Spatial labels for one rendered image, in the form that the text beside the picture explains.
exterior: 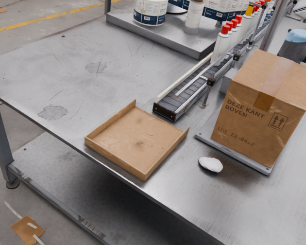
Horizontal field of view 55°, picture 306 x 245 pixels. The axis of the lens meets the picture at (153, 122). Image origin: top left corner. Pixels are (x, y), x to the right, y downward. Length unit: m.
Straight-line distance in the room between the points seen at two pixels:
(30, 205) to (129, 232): 0.67
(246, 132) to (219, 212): 0.29
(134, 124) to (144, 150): 0.14
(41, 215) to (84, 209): 0.36
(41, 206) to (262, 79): 1.44
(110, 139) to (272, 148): 0.57
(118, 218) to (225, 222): 0.77
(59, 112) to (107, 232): 0.67
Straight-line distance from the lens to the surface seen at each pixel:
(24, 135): 2.35
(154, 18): 1.84
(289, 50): 1.55
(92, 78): 1.40
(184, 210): 0.94
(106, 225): 1.58
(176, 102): 1.22
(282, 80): 1.08
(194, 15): 1.80
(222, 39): 1.48
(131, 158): 1.03
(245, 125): 1.05
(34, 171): 1.81
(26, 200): 1.98
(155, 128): 1.15
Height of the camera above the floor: 1.60
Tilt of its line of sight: 41 degrees down
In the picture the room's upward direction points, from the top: 10 degrees clockwise
